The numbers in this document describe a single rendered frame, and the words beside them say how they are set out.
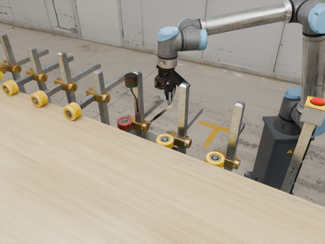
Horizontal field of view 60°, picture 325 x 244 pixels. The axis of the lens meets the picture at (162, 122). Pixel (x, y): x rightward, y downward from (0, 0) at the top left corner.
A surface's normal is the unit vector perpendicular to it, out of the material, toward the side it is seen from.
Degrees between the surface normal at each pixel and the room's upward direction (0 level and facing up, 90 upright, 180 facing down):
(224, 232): 0
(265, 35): 90
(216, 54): 90
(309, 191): 0
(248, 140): 0
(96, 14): 90
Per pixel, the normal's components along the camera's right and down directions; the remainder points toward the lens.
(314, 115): -0.51, 0.51
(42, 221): 0.00, -0.81
